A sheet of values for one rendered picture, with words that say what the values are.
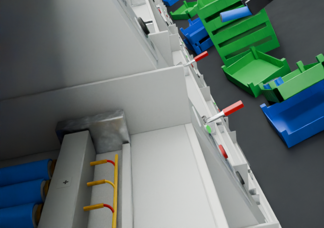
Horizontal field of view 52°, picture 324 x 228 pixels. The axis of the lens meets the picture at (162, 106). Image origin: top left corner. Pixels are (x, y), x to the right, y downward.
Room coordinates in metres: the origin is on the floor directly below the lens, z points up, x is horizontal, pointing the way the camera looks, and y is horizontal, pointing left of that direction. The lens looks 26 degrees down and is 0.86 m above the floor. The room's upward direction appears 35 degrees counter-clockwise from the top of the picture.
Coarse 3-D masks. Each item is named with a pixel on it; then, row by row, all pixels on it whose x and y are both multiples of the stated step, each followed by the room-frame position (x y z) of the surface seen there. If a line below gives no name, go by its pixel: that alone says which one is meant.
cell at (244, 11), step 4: (240, 8) 0.59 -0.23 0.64; (244, 8) 0.59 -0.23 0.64; (224, 12) 0.60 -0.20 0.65; (228, 12) 0.60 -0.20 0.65; (232, 12) 0.59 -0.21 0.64; (236, 12) 0.59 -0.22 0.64; (240, 12) 0.59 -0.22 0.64; (244, 12) 0.59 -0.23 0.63; (248, 12) 0.58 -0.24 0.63; (220, 16) 0.61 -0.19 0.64; (224, 16) 0.59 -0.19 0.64; (228, 16) 0.59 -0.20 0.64; (232, 16) 0.59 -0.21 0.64; (236, 16) 0.59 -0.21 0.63; (240, 16) 0.59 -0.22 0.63; (244, 16) 0.59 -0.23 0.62; (224, 20) 0.59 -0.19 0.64; (228, 20) 0.59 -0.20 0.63
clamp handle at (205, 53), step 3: (201, 54) 0.73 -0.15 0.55; (204, 54) 0.73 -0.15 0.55; (207, 54) 0.73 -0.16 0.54; (195, 57) 0.74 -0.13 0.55; (198, 57) 0.73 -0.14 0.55; (201, 57) 0.73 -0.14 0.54; (192, 60) 0.74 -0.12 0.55; (195, 60) 0.73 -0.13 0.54; (198, 60) 0.73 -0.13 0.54; (186, 63) 0.75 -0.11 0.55; (189, 63) 0.74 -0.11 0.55
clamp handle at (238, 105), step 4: (240, 100) 0.48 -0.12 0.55; (236, 104) 0.47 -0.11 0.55; (240, 104) 0.47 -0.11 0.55; (228, 108) 0.47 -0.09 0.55; (232, 108) 0.47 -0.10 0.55; (236, 108) 0.47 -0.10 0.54; (240, 108) 0.47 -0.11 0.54; (220, 112) 0.48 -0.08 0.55; (224, 112) 0.47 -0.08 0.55; (228, 112) 0.47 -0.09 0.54; (232, 112) 0.47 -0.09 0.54; (216, 116) 0.48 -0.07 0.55; (220, 116) 0.47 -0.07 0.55; (204, 120) 0.48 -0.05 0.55; (208, 120) 0.48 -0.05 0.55; (212, 120) 0.48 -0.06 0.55
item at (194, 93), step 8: (176, 40) 0.92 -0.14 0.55; (176, 48) 0.92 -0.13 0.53; (176, 56) 0.87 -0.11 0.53; (176, 64) 0.82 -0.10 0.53; (192, 80) 0.70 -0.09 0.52; (192, 88) 0.66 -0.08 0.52; (192, 96) 0.62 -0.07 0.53; (200, 96) 0.61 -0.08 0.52; (200, 104) 0.58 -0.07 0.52; (200, 112) 0.55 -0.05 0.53; (208, 112) 0.54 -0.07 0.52; (216, 128) 0.49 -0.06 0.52; (216, 136) 0.46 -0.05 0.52; (224, 144) 0.44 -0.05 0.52; (232, 160) 0.39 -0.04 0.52; (240, 168) 0.32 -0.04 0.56; (248, 184) 0.32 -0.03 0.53
